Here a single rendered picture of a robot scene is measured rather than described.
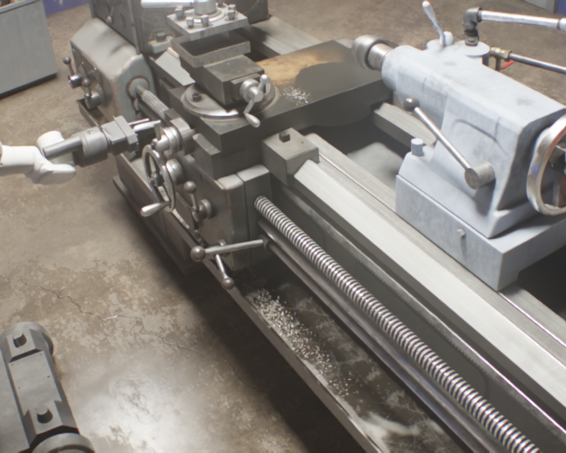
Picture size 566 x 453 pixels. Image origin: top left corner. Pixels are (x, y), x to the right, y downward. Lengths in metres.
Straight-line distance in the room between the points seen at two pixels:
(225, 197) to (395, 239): 0.50
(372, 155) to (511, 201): 0.71
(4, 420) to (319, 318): 1.00
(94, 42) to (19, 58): 1.70
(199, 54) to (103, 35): 0.97
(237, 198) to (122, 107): 0.88
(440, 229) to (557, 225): 0.25
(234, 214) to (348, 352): 0.47
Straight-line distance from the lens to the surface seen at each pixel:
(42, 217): 3.38
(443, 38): 1.69
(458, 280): 1.49
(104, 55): 2.75
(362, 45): 1.79
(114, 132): 1.87
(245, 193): 1.90
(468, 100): 1.48
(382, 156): 2.10
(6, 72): 4.54
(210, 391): 2.43
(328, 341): 1.98
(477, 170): 1.42
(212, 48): 1.98
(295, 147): 1.85
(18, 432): 2.26
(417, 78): 1.59
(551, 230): 1.53
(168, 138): 1.94
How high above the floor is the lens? 1.83
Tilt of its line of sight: 36 degrees down
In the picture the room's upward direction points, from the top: 5 degrees counter-clockwise
